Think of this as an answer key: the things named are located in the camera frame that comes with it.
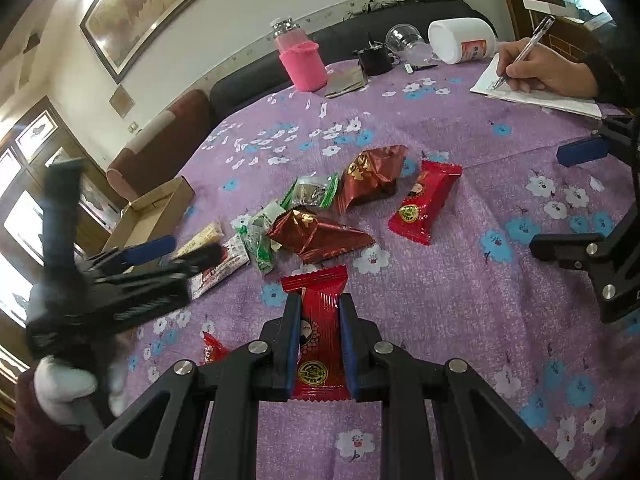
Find red candy packet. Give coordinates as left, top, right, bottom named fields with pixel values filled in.
left=281, top=266, right=350, bottom=402
left=387, top=160, right=462, bottom=246

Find white gloved left hand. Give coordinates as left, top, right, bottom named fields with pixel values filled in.
left=34, top=335, right=131, bottom=429

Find man's writing hand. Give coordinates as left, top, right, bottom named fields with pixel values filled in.
left=497, top=38, right=598, bottom=99

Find yellow biscuit packet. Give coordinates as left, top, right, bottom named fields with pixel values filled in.
left=171, top=221, right=224, bottom=259

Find red white snack packet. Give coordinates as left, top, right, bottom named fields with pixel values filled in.
left=190, top=234, right=250, bottom=299

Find shallow cardboard box tray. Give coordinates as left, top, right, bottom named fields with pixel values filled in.
left=103, top=177, right=195, bottom=250

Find green white snack packet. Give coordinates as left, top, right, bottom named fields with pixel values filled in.
left=231, top=200, right=284, bottom=275

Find small red wrapper piece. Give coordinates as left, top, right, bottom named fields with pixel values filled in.
left=201, top=332, right=230, bottom=365

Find brown armchair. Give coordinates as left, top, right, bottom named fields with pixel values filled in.
left=106, top=89, right=212, bottom=203

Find dark red foil packet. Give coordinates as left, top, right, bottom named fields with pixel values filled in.
left=335, top=144, right=407, bottom=214
left=266, top=208, right=375, bottom=264

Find green clear snack packet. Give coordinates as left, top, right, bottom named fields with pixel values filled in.
left=280, top=174, right=341, bottom=210

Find wooden glass door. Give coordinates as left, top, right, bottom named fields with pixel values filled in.
left=1, top=96, right=126, bottom=405

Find purple floral tablecloth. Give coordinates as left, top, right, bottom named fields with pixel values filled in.
left=178, top=63, right=639, bottom=479

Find pink sleeved glass bottle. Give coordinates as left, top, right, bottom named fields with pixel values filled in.
left=270, top=18, right=328, bottom=92

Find idle black gripper device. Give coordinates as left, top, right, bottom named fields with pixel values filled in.
left=528, top=112, right=640, bottom=337

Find grey foil packet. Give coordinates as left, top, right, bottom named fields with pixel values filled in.
left=324, top=65, right=368, bottom=99

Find framed landscape painting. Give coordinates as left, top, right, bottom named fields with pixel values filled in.
left=80, top=0, right=195, bottom=84

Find black small cup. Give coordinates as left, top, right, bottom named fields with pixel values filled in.
left=355, top=42, right=400, bottom=77

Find black leather sofa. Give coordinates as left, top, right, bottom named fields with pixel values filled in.
left=209, top=0, right=489, bottom=125

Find clear glass cup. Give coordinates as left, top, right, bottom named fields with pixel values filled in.
left=385, top=23, right=433, bottom=67

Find white notebook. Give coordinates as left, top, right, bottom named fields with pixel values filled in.
left=468, top=52, right=604, bottom=120

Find white plastic jar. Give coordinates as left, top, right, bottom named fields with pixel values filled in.
left=427, top=18, right=498, bottom=65

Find man in black jacket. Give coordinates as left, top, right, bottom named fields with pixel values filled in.
left=582, top=12, right=639, bottom=110

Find silver pen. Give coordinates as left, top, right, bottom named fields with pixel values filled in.
left=494, top=15, right=555, bottom=92

